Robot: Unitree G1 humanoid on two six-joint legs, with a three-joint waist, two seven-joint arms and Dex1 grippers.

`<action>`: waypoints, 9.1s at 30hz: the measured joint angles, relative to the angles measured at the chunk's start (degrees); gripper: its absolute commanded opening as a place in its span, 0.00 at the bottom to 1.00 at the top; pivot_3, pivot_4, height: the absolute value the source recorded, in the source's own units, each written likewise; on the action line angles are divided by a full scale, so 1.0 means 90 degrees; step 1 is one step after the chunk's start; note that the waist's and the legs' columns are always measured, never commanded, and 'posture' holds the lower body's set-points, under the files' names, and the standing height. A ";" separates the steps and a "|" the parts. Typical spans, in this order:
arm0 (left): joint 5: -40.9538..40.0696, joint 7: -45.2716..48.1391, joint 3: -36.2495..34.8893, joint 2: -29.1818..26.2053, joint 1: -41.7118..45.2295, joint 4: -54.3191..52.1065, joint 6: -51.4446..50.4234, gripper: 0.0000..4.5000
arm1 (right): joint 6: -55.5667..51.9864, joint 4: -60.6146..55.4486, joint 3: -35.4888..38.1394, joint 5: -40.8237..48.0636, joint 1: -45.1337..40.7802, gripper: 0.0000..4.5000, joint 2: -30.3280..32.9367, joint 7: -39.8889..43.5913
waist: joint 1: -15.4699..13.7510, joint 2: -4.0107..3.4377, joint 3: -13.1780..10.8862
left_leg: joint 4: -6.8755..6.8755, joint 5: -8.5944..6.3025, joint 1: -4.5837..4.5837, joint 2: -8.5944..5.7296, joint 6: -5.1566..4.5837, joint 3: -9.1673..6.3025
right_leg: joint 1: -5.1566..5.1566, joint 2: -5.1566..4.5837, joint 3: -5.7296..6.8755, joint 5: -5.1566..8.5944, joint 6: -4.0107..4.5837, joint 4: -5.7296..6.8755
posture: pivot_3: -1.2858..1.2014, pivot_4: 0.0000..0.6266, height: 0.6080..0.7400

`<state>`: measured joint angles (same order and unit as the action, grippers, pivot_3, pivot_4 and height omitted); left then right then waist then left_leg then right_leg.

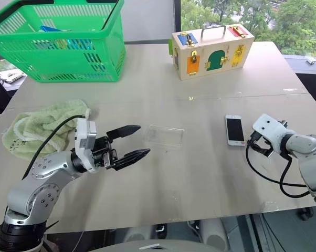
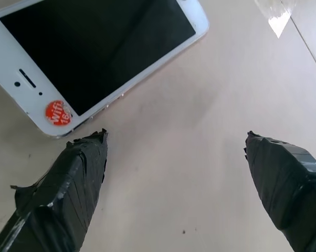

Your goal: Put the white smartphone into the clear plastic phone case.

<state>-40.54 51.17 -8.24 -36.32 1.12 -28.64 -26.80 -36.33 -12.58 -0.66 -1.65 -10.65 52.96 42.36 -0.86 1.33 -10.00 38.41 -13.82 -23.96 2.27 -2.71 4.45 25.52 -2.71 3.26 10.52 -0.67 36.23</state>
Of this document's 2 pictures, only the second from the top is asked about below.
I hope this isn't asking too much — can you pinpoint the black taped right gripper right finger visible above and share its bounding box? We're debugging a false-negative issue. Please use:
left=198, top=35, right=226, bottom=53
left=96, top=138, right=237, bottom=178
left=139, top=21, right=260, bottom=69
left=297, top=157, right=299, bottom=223
left=243, top=130, right=316, bottom=252

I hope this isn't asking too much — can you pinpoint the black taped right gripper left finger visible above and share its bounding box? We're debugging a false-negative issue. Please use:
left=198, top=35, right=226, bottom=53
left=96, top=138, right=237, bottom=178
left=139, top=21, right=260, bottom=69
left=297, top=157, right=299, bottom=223
left=0, top=128, right=109, bottom=252

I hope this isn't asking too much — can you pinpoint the clear plastic phone case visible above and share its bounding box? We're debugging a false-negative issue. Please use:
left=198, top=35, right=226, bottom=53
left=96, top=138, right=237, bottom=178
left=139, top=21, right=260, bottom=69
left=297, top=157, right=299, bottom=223
left=254, top=0, right=292, bottom=39

